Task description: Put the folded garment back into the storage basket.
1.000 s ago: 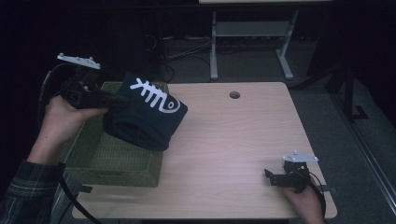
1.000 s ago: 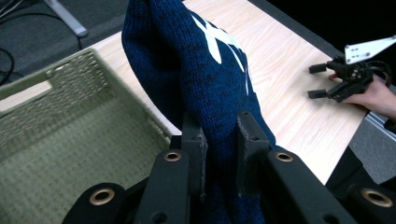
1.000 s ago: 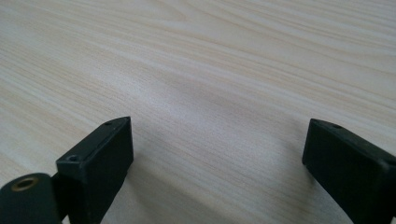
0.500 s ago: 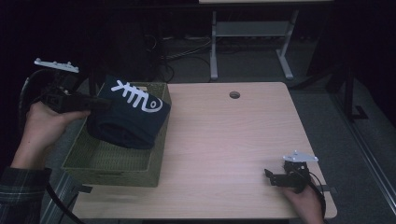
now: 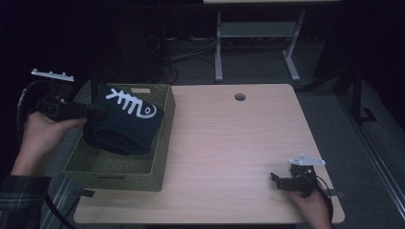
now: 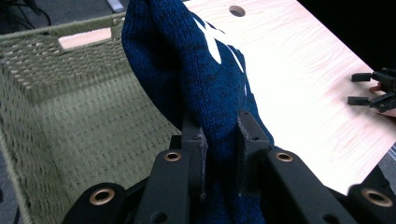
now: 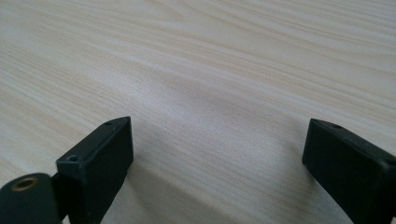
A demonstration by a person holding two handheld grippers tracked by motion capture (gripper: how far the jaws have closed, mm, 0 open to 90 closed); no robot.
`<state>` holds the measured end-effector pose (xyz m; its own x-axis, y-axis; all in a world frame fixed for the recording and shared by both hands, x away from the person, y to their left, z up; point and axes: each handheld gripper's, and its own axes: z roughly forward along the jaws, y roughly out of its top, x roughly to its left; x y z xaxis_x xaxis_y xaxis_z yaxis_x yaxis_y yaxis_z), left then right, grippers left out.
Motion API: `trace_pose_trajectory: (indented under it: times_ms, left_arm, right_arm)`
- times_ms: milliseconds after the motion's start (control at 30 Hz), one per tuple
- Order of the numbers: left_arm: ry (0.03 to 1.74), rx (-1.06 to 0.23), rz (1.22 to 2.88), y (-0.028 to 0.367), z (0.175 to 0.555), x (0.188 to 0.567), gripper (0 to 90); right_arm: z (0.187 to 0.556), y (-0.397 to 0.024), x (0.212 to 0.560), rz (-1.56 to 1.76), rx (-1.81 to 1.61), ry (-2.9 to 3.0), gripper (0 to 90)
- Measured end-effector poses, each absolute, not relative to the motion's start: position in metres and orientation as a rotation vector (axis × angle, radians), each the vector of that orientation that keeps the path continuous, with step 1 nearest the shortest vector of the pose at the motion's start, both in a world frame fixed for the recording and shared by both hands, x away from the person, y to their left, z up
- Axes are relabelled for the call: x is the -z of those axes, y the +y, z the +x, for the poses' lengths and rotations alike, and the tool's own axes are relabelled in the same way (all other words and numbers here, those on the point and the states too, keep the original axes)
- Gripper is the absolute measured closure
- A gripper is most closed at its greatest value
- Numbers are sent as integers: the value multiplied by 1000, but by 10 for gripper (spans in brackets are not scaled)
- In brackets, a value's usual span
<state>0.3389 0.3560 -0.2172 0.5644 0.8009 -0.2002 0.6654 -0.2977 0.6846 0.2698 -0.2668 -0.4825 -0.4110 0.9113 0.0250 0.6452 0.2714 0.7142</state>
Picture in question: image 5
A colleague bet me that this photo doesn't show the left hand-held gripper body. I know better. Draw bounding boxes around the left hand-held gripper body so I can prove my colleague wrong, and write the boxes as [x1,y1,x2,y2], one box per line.
[31,68,88,123]

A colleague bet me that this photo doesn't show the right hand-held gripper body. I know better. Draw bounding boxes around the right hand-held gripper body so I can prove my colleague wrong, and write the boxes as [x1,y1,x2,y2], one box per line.
[288,153,327,198]

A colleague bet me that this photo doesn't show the dark navy printed shirt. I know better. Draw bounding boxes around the dark navy printed shirt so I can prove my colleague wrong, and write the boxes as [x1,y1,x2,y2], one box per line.
[82,83,166,156]

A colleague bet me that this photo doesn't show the green woven basket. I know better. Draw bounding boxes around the green woven basket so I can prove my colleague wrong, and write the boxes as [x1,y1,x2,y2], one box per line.
[62,83,177,193]

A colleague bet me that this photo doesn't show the person's right hand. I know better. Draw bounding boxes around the person's right hand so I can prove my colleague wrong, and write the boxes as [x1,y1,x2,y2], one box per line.
[288,188,332,229]

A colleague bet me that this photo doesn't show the person's left hand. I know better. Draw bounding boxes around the person's left hand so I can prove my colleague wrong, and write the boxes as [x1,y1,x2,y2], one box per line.
[11,110,88,177]

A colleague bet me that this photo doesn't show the black metal stand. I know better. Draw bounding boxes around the black metal stand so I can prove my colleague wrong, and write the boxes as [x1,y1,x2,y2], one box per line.
[333,63,378,126]

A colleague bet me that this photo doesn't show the white metal stand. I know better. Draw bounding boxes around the white metal stand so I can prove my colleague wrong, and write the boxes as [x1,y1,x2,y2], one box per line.
[214,9,307,83]

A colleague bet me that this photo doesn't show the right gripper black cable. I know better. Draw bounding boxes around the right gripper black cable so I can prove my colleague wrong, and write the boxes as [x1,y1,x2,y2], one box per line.
[314,175,335,224]

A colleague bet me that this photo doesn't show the aluminium rail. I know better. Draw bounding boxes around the aluminium rail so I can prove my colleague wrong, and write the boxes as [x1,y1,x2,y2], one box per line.
[337,94,405,221]
[39,176,96,229]

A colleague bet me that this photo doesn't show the bundle of floor cables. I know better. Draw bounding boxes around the bundle of floor cables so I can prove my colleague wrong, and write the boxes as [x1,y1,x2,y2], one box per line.
[147,33,221,85]

